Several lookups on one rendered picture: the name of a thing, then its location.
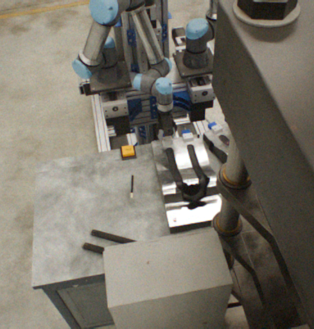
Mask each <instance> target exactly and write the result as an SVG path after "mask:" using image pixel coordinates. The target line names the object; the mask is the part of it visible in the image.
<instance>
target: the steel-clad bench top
mask: <svg viewBox="0 0 314 329"><path fill-rule="evenodd" d="M201 138H202V143H203V144H204V149H205V152H206V153H207V157H208V160H209V163H210V165H211V168H212V169H213V170H214V172H216V175H217V171H218V169H219V167H221V165H222V164H223V163H222V162H221V161H220V160H219V159H218V157H217V155H216V154H214V152H212V153H211V151H210V150H209V146H208V145H207V143H205V142H204V140H203V135H201ZM135 152H136V157H137V159H129V160H124V161H122V160H121V152H120V149H117V150H109V151H104V152H96V153H91V154H83V155H78V156H74V157H67V158H61V159H54V160H49V161H41V162H36V163H35V201H34V221H33V262H32V283H31V286H32V287H36V286H40V285H47V284H51V283H58V282H59V281H66V280H73V279H77V278H84V277H88V276H95V275H100V274H103V273H105V271H104V264H103V255H102V254H100V253H95V252H93V251H88V250H85V249H83V248H82V243H83V242H87V243H89V244H94V245H98V246H102V247H108V246H112V245H119V243H116V242H111V241H109V240H107V239H104V238H100V237H96V236H92V235H90V230H91V229H96V230H100V231H104V233H110V234H112V235H118V236H122V237H125V238H129V239H133V240H136V241H143V240H146V239H151V238H158V237H162V236H170V235H177V234H181V233H188V231H196V230H201V229H208V228H211V227H203V228H199V229H192V230H187V231H180V232H179V233H172V234H170V231H169V227H168V221H167V218H166V212H165V209H164V205H163V202H162V196H161V191H159V190H158V191H157V188H158V187H160V186H159V180H158V177H157V171H155V165H154V161H153V155H152V144H146V145H137V146H135ZM132 175H133V176H134V186H133V199H131V198H130V189H131V188H132Z"/></svg>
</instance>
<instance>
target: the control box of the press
mask: <svg viewBox="0 0 314 329"><path fill-rule="evenodd" d="M104 250H105V251H103V264H104V271H105V286H106V287H107V301H108V308H109V310H110V313H111V316H112V318H113V321H114V322H115V324H116V327H117V329H222V325H223V322H224V319H225V313H226V310H227V305H228V302H229V297H230V294H231V292H232V286H233V280H232V276H231V275H230V272H229V268H228V265H227V261H226V259H225V254H224V251H223V250H222V246H221V243H220V239H219V236H218V232H217V230H214V228H213V227H212V228H208V229H201V230H196V231H188V233H181V234H177V235H170V236H162V237H158V238H151V239H146V240H143V241H138V242H132V243H127V244H119V245H112V246H108V247H104Z"/></svg>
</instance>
